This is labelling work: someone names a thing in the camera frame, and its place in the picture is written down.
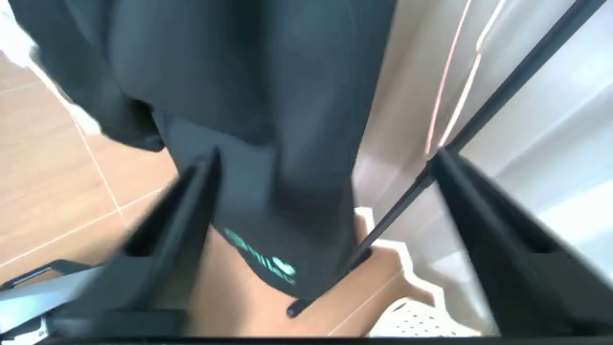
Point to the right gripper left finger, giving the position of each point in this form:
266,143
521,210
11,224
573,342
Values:
143,287

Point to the pink clothes hanger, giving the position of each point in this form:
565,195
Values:
443,86

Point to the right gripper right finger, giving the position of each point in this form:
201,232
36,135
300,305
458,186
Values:
536,287

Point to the beige curtain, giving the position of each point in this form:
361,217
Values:
565,144

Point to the black clothes rack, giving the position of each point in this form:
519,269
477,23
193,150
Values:
517,79

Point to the white laundry basket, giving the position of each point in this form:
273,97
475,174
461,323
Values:
421,321

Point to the black shorts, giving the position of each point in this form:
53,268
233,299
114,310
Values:
239,72

